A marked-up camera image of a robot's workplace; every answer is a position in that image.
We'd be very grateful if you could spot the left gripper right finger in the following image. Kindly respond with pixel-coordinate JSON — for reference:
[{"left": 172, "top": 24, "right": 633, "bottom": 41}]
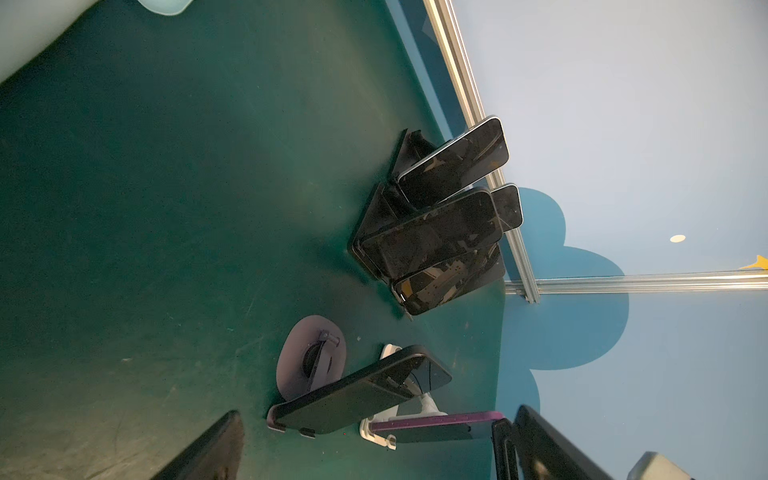
[{"left": 491, "top": 405, "right": 611, "bottom": 479}]

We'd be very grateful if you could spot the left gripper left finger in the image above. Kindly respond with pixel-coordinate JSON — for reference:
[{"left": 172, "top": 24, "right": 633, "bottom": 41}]
[{"left": 152, "top": 410, "right": 245, "bottom": 480}]

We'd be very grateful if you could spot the purple phone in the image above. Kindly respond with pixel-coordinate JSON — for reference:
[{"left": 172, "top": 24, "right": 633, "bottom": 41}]
[{"left": 370, "top": 411, "right": 504, "bottom": 446}]

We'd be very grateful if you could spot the white phone stand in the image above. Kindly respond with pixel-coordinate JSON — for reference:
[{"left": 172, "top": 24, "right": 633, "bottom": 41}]
[{"left": 358, "top": 343, "right": 448, "bottom": 451}]

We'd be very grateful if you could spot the black phone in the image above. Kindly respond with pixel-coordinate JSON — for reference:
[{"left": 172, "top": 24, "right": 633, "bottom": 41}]
[
  {"left": 390, "top": 243, "right": 506, "bottom": 316},
  {"left": 356, "top": 188, "right": 503, "bottom": 280},
  {"left": 266, "top": 345, "right": 452, "bottom": 438},
  {"left": 395, "top": 116, "right": 509, "bottom": 208},
  {"left": 491, "top": 183, "right": 524, "bottom": 232}
]

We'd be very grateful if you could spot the black stand middle left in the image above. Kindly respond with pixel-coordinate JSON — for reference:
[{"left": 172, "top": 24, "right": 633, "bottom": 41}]
[{"left": 348, "top": 182, "right": 416, "bottom": 282}]

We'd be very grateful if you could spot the black stand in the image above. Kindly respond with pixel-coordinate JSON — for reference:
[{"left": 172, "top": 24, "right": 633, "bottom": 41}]
[
  {"left": 388, "top": 129, "right": 437, "bottom": 183},
  {"left": 348, "top": 182, "right": 416, "bottom": 282}
]

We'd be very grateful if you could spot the black stand back left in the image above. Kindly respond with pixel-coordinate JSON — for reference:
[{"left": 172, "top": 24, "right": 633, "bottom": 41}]
[{"left": 388, "top": 129, "right": 437, "bottom": 183}]

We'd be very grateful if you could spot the light blue spatula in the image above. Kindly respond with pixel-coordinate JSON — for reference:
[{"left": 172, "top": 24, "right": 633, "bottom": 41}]
[{"left": 138, "top": 0, "right": 193, "bottom": 16}]

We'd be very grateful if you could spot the aluminium frame back bar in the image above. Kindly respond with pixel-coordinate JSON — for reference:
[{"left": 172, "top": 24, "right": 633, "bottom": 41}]
[{"left": 532, "top": 270, "right": 767, "bottom": 297}]

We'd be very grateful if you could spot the aluminium frame right post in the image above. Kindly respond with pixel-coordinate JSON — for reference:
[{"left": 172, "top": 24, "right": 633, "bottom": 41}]
[{"left": 422, "top": 0, "right": 541, "bottom": 304}]

